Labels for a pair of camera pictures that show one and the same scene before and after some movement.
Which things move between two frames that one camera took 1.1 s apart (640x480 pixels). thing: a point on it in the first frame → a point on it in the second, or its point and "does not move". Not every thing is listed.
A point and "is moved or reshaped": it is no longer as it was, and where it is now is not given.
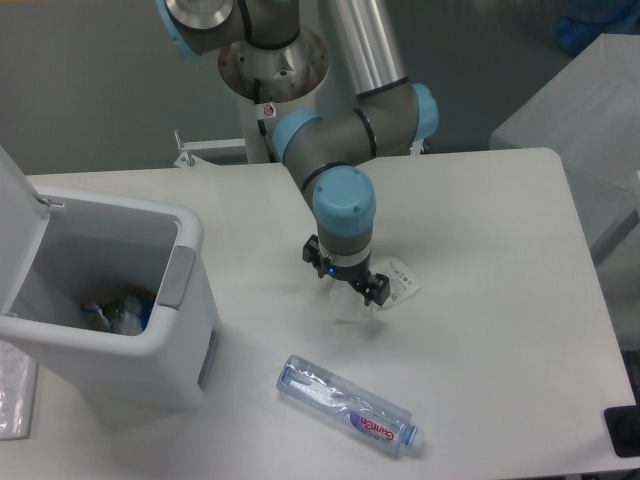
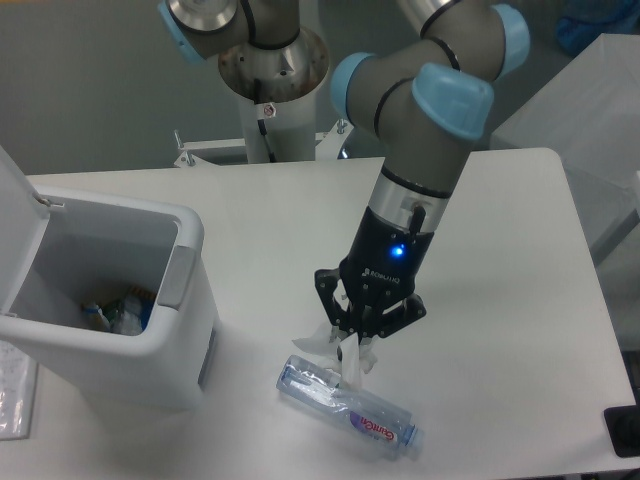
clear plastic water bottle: [351, 408] does not move
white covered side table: [588, 115] does not move
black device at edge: [623, 424] does not move
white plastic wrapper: [347, 304] is moved or reshaped
